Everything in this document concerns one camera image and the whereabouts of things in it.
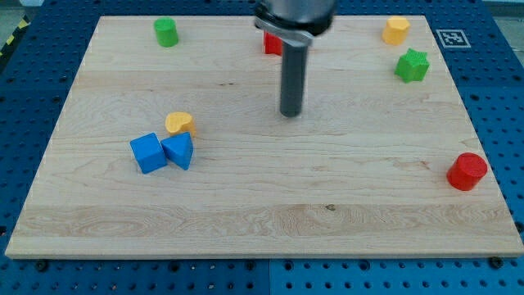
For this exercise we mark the green star block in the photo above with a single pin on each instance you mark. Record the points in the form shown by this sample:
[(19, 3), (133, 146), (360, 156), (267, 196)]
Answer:
[(412, 66)]

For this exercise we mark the red block behind rod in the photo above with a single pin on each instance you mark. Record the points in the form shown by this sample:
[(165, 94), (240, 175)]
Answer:
[(272, 44)]

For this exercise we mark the yellow hexagon block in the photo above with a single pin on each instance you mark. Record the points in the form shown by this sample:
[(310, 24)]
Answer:
[(396, 30)]

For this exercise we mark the wooden board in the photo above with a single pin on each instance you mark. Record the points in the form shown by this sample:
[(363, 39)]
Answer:
[(361, 173)]

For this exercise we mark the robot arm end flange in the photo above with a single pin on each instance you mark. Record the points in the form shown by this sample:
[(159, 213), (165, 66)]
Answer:
[(295, 22)]

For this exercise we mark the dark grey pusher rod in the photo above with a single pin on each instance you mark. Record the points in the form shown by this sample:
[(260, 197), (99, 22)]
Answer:
[(294, 61)]

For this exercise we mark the green cylinder block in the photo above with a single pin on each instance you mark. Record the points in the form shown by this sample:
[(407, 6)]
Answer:
[(166, 31)]

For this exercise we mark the yellow black hazard tape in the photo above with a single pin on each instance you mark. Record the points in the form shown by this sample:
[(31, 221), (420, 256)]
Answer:
[(15, 37)]

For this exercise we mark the yellow heart block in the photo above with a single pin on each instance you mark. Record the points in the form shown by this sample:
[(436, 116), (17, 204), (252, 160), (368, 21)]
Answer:
[(180, 122)]

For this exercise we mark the blue triangle block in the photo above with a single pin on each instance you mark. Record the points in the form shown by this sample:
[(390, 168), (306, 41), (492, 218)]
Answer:
[(179, 149)]

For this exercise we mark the red cylinder block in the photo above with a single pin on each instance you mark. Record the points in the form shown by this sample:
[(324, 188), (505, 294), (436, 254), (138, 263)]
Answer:
[(467, 171)]

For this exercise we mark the blue cube block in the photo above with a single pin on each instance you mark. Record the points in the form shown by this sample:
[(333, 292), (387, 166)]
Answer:
[(148, 153)]

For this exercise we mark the white fiducial marker tag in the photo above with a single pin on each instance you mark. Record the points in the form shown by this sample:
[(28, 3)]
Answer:
[(453, 38)]

